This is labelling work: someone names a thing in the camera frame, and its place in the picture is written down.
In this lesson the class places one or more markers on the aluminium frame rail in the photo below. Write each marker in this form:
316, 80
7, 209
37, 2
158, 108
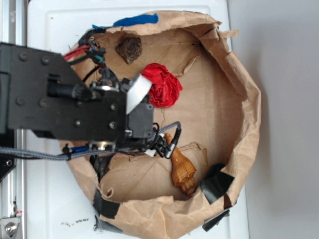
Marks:
13, 29

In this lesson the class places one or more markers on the crumpled red paper ball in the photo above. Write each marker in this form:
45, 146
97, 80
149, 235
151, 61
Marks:
166, 87

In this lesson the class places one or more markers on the orange conch seashell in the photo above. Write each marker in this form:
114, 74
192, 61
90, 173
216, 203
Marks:
182, 172

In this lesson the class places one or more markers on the brown rough rock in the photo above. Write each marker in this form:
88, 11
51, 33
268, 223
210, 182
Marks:
130, 49

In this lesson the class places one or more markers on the blue tape strip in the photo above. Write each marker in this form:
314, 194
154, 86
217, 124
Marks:
140, 19

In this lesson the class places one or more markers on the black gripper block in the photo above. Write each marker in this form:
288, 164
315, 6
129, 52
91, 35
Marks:
128, 121

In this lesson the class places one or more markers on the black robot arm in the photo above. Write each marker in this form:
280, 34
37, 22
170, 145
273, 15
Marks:
40, 91

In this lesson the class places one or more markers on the brown paper bag basin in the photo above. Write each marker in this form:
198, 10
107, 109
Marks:
219, 109

